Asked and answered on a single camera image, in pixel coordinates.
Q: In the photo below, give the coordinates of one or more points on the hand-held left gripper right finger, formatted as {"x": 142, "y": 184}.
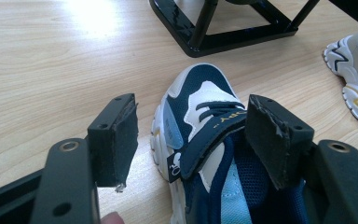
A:
{"x": 276, "y": 140}

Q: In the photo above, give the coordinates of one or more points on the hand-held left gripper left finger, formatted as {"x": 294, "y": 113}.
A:
{"x": 115, "y": 143}

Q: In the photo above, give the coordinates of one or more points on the red and black shoe rack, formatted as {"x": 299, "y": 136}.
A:
{"x": 230, "y": 34}

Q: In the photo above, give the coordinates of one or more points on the navy and white sneaker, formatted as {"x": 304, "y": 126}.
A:
{"x": 357, "y": 81}
{"x": 205, "y": 130}

